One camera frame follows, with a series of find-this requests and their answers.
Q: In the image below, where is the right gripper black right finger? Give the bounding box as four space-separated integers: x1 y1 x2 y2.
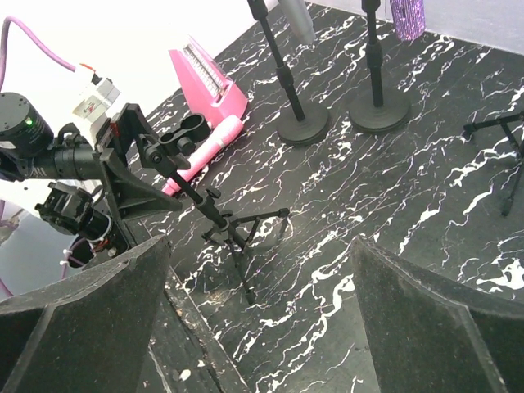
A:
351 237 523 392

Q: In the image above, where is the round base stand with scissor clamp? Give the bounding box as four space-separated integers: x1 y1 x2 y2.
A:
248 0 330 147

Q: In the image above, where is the silver microphone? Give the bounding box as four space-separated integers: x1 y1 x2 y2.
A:
278 0 316 45

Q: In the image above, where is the pink microphone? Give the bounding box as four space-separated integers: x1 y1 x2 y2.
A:
159 113 243 182

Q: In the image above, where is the pink microphone case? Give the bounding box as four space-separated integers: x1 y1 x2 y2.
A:
169 37 248 127

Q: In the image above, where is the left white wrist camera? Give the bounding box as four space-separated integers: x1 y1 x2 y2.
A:
72 63 121 147

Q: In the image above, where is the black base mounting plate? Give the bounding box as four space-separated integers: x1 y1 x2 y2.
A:
136 233 251 392

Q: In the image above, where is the tall tripod microphone stand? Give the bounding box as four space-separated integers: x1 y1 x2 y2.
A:
462 110 524 218

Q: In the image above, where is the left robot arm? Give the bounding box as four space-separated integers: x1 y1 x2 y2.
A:
1 93 182 256

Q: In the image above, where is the small tripod stand ring clamp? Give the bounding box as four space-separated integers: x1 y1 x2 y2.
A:
135 114 290 305

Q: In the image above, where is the purple glitter microphone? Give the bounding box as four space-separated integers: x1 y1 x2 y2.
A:
390 0 426 41

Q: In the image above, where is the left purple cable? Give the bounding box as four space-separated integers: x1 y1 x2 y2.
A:
0 16 78 298

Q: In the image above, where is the round base stand with clip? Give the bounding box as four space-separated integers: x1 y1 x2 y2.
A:
349 0 410 134

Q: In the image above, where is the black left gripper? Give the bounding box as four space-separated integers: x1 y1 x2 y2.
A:
30 103 183 229

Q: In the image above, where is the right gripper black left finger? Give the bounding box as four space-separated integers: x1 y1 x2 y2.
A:
1 236 171 392

